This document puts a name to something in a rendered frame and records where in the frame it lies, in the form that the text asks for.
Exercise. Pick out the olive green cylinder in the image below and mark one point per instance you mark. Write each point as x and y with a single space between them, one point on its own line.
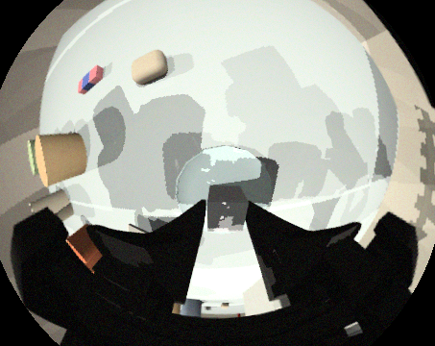
32 155

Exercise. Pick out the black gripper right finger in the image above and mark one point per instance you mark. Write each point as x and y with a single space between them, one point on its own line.
286 252

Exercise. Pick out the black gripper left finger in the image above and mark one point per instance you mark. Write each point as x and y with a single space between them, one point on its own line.
168 252

